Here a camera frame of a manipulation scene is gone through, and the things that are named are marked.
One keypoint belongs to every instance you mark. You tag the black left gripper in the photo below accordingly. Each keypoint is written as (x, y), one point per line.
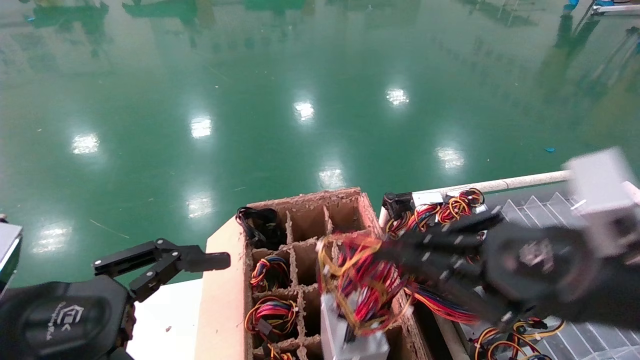
(65, 320)

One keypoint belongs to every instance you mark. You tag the cardboard divider box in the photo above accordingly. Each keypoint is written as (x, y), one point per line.
(222, 300)

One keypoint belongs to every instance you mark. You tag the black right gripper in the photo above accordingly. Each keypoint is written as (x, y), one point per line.
(540, 270)

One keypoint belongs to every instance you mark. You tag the white table frame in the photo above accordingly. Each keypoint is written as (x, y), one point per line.
(615, 7)

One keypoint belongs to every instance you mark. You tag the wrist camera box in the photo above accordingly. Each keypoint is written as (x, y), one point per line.
(600, 190)
(7, 250)

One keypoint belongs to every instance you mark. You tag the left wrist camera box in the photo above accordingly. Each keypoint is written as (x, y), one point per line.
(7, 250)

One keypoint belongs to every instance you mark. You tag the clear ribbed plastic tray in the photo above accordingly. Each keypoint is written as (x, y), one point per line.
(530, 212)

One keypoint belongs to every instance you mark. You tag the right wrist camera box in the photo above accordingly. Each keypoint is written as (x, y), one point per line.
(600, 190)

